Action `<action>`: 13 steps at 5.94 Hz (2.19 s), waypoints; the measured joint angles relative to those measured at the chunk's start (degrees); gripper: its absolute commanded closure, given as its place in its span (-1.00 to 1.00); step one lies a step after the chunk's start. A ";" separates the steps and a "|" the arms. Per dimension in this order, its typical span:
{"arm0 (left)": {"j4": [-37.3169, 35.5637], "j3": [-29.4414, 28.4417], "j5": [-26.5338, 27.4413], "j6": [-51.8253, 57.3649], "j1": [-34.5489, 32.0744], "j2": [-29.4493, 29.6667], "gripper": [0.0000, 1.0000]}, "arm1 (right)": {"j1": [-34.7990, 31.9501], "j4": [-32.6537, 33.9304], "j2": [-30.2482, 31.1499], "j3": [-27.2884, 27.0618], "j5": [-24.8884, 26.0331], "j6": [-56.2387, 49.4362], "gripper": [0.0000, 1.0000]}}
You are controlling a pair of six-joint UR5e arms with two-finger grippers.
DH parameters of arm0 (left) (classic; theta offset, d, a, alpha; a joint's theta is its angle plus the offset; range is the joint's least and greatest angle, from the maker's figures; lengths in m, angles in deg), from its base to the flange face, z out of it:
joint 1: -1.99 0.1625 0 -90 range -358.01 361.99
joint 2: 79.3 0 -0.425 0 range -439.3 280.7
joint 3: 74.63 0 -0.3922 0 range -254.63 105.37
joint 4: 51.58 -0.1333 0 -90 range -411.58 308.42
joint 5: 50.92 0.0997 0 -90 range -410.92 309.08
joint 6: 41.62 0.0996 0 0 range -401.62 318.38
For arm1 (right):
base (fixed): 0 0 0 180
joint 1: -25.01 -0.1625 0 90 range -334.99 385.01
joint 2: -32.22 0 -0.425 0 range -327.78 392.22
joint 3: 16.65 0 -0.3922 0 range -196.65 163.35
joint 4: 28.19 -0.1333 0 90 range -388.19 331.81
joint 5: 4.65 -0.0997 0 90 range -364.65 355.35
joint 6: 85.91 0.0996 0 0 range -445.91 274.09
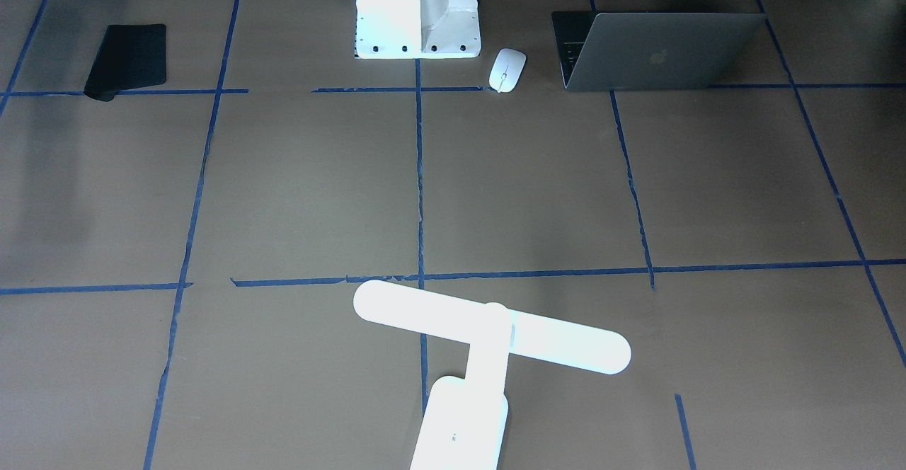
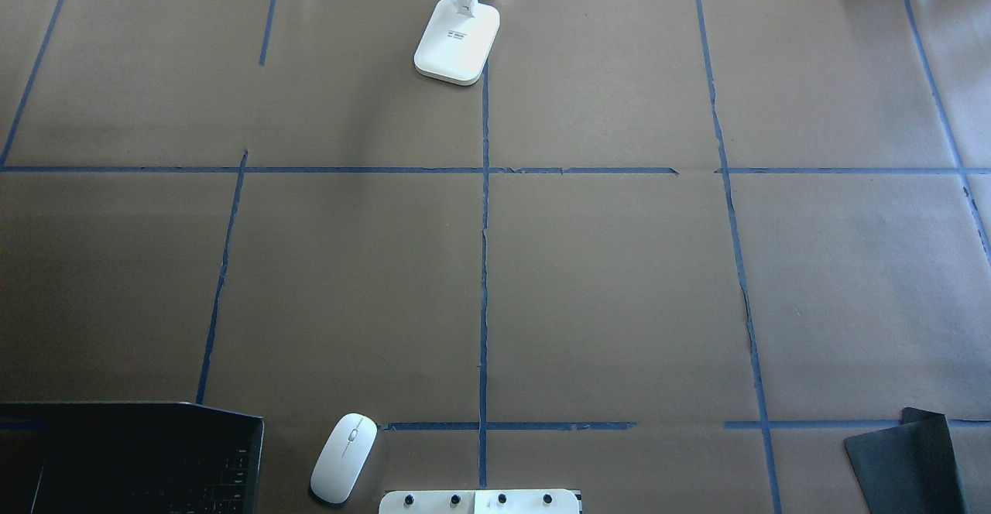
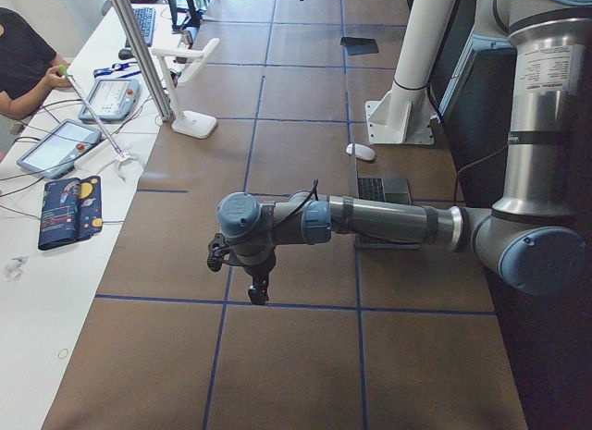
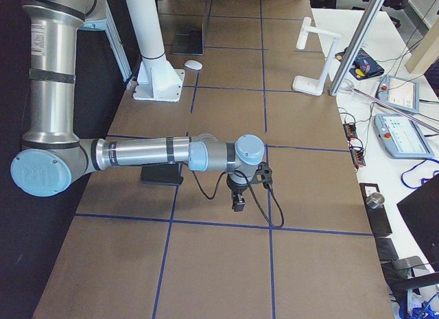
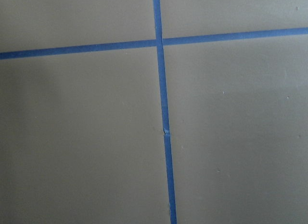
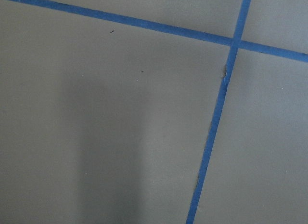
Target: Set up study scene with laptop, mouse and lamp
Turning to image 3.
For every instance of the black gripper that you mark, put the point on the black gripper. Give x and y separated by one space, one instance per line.
257 268

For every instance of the grey laptop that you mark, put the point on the grey laptop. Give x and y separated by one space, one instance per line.
386 190

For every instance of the white computer mouse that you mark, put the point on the white computer mouse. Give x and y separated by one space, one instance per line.
361 152

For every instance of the black mouse pad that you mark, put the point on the black mouse pad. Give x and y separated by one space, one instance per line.
359 46

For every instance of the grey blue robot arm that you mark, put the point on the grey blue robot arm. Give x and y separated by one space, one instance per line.
523 237

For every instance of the black desk mouse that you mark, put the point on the black desk mouse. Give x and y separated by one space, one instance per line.
125 54

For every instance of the reacher grabber stick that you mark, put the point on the reacher grabber stick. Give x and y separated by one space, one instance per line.
123 156

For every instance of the dark space pattern pouch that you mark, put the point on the dark space pattern pouch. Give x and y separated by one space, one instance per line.
71 211

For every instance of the blue teach pendant far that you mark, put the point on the blue teach pendant far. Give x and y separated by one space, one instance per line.
113 99

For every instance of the blue teach pendant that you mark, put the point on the blue teach pendant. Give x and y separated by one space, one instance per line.
113 99
54 155

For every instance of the blue teach pendant near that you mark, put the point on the blue teach pendant near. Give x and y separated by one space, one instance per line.
54 155

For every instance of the black monitor stand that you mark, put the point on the black monitor stand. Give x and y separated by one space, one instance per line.
184 14

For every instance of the black keyboard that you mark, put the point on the black keyboard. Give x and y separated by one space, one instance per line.
145 17

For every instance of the person in black shirt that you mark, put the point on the person in black shirt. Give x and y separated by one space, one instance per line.
29 67

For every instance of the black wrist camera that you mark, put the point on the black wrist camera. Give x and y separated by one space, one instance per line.
218 252

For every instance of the white mounting post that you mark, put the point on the white mounting post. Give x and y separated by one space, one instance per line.
403 115

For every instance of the aluminium frame post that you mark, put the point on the aluminium frame post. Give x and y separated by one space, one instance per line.
139 47

